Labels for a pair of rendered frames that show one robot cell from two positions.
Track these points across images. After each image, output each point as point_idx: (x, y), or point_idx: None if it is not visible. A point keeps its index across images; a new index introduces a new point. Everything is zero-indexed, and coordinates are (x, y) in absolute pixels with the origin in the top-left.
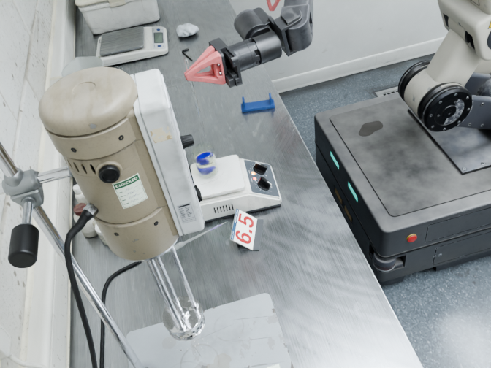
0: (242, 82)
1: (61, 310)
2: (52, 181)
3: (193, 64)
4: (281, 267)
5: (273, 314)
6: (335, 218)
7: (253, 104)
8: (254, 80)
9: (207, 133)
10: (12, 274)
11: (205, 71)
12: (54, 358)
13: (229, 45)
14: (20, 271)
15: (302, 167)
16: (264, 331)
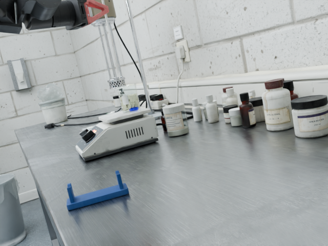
0: (66, 28)
1: (202, 96)
2: (264, 75)
3: (99, 3)
4: None
5: None
6: (35, 160)
7: (105, 192)
8: (107, 235)
9: (171, 163)
10: (209, 60)
11: (94, 15)
12: (186, 90)
13: (66, 0)
14: (215, 67)
15: (50, 172)
16: None
